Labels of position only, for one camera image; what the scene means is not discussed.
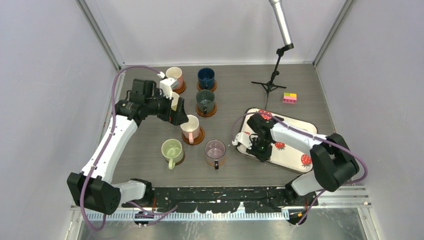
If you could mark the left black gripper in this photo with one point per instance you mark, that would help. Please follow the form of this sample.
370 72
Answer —
171 116

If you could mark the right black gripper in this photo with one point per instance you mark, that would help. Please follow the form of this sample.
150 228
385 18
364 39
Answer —
263 156

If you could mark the pink white red-handled mug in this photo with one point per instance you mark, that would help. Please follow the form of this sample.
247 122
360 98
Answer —
191 129

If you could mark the yellow-green handled mug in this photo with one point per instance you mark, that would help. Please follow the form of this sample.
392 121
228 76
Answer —
175 100

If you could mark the ridged wooden coaster one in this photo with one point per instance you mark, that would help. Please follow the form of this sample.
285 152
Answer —
181 89

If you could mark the ridged wooden coaster four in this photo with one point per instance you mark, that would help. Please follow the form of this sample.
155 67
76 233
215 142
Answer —
206 115

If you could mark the glossy amber wooden coaster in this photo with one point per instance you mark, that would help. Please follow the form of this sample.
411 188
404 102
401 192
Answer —
197 140

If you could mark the dark green mug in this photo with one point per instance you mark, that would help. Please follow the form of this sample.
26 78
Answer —
205 101

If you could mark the white strawberry serving tray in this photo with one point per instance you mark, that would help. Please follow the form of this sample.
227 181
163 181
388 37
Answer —
283 154

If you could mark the light green mug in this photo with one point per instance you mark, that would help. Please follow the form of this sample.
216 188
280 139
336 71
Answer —
172 150

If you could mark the ridged wooden coaster two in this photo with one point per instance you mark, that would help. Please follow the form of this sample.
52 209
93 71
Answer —
215 85

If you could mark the purple mug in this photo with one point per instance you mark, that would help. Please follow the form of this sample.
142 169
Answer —
215 149

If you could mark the dark blue mug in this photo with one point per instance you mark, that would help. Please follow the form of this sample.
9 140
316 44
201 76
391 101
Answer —
206 78

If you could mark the dark walnut coaster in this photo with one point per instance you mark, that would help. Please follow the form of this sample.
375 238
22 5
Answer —
181 161

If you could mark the light orange coaster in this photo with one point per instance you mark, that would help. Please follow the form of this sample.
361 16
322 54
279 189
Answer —
215 162

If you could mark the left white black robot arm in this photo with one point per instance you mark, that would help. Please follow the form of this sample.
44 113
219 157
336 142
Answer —
92 188

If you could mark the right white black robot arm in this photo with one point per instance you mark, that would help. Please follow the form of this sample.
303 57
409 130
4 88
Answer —
333 164

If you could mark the pink yellow green toy block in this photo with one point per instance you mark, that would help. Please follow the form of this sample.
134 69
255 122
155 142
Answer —
290 98

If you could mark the black tripod microphone stand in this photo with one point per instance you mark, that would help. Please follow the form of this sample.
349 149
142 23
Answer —
270 86

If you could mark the silver microphone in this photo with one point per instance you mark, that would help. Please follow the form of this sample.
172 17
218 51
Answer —
281 21

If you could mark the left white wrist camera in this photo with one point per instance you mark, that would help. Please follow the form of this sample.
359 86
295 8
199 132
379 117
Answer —
167 84

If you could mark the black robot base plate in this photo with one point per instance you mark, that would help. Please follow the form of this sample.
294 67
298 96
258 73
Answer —
219 200

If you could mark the aluminium front rail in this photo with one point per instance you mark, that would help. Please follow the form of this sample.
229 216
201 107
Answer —
345 197

